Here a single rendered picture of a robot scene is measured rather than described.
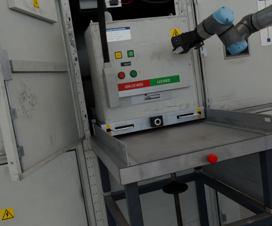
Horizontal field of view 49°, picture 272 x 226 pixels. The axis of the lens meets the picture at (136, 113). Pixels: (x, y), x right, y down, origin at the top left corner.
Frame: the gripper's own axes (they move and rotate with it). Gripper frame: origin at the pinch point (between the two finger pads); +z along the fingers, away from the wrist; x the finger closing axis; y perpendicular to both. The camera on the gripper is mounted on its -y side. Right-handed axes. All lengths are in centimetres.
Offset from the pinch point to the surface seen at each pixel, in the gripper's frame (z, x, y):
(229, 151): -32, -50, -17
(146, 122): 13.5, -29.5, -17.9
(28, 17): 5, 22, -63
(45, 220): 55, -63, -67
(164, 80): 6.6, -12.3, -4.9
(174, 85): 3.0, -16.5, -3.1
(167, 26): -1.2, 12.3, 0.1
